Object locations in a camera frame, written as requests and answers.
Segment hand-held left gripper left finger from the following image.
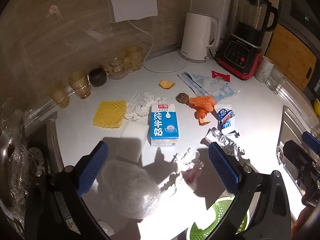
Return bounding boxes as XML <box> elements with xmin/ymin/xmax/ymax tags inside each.
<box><xmin>24</xmin><ymin>141</ymin><xmax>112</xmax><ymax>240</ymax></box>

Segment white tissue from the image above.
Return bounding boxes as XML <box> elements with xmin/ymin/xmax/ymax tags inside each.
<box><xmin>124</xmin><ymin>91</ymin><xmax>168</xmax><ymax>121</ymax></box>

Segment green plastic basket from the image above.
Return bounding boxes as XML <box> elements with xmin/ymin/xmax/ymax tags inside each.
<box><xmin>187</xmin><ymin>196</ymin><xmax>248</xmax><ymax>240</ymax></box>

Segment amber glass cup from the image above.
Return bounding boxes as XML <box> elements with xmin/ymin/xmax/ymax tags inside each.
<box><xmin>47</xmin><ymin>81</ymin><xmax>71</xmax><ymax>110</ymax></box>
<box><xmin>68</xmin><ymin>69</ymin><xmax>91</xmax><ymax>99</ymax></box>

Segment white power cable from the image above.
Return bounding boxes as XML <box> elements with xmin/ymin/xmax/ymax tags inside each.
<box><xmin>128</xmin><ymin>19</ymin><xmax>190</xmax><ymax>73</ymax></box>

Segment torn small milk carton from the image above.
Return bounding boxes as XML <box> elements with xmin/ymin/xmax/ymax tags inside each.
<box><xmin>216</xmin><ymin>107</ymin><xmax>241</xmax><ymax>138</ymax></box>

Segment red snack wrapper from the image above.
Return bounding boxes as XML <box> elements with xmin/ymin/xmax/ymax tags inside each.
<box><xmin>211</xmin><ymin>70</ymin><xmax>230</xmax><ymax>83</ymax></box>

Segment pale blue plastic wrapper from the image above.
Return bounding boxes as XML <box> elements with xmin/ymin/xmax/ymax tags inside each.
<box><xmin>178</xmin><ymin>71</ymin><xmax>238</xmax><ymax>103</ymax></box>

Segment amber glass mug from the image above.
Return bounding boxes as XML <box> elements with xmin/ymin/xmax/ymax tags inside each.
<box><xmin>124</xmin><ymin>46</ymin><xmax>144</xmax><ymax>72</ymax></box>

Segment aluminium foil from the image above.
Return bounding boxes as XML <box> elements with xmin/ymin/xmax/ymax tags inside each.
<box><xmin>202</xmin><ymin>127</ymin><xmax>246</xmax><ymax>161</ymax></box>

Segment clear plastic bag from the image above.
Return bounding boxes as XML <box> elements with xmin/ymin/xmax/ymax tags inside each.
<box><xmin>101</xmin><ymin>160</ymin><xmax>161</xmax><ymax>218</ymax></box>

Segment black power cable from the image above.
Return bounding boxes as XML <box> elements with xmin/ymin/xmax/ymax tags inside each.
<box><xmin>209</xmin><ymin>37</ymin><xmax>227</xmax><ymax>59</ymax></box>

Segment white wall socket cover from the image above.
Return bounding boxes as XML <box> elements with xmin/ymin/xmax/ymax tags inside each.
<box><xmin>107</xmin><ymin>0</ymin><xmax>158</xmax><ymax>23</ymax></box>

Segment white sponge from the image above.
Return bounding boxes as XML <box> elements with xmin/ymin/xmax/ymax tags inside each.
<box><xmin>116</xmin><ymin>119</ymin><xmax>148</xmax><ymax>163</ymax></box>

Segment white electric kettle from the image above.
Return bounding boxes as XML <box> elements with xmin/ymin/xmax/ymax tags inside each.
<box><xmin>181</xmin><ymin>11</ymin><xmax>220</xmax><ymax>63</ymax></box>

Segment wooden cutting board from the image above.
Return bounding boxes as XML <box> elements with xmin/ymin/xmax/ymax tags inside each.
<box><xmin>264</xmin><ymin>23</ymin><xmax>317</xmax><ymax>92</ymax></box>

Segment yellow peel piece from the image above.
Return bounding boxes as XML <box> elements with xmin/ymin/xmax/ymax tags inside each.
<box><xmin>159</xmin><ymin>79</ymin><xmax>176</xmax><ymax>90</ymax></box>

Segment plastic-wrapped stove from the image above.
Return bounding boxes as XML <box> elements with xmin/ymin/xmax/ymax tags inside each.
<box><xmin>0</xmin><ymin>109</ymin><xmax>52</xmax><ymax>220</ymax></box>

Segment black red blender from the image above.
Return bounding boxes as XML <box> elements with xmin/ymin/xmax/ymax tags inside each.
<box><xmin>216</xmin><ymin>0</ymin><xmax>278</xmax><ymax>81</ymax></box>

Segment brown round food scrap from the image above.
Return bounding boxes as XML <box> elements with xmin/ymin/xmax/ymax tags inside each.
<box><xmin>176</xmin><ymin>92</ymin><xmax>192</xmax><ymax>104</ymax></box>

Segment orange foam net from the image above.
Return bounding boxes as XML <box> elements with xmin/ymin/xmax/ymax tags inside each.
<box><xmin>188</xmin><ymin>94</ymin><xmax>216</xmax><ymax>113</ymax></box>

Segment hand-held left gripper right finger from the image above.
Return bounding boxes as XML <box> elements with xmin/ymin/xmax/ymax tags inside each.
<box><xmin>208</xmin><ymin>141</ymin><xmax>294</xmax><ymax>240</ymax></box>

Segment pink plastic wrapper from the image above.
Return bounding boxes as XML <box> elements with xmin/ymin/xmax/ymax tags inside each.
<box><xmin>172</xmin><ymin>147</ymin><xmax>206</xmax><ymax>196</ymax></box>

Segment yellow foam net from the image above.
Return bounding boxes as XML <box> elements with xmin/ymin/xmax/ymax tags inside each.
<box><xmin>93</xmin><ymin>100</ymin><xmax>127</xmax><ymax>129</ymax></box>

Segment blue white milk carton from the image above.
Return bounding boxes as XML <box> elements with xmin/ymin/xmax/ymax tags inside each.
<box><xmin>150</xmin><ymin>103</ymin><xmax>180</xmax><ymax>146</ymax></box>

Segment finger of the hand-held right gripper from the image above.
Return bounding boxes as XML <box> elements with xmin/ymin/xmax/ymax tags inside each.
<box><xmin>301</xmin><ymin>131</ymin><xmax>320</xmax><ymax>147</ymax></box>
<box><xmin>282</xmin><ymin>139</ymin><xmax>318</xmax><ymax>171</ymax></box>

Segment glass teapot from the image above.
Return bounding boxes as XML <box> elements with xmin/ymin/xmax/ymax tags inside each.
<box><xmin>101</xmin><ymin>57</ymin><xmax>135</xmax><ymax>80</ymax></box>

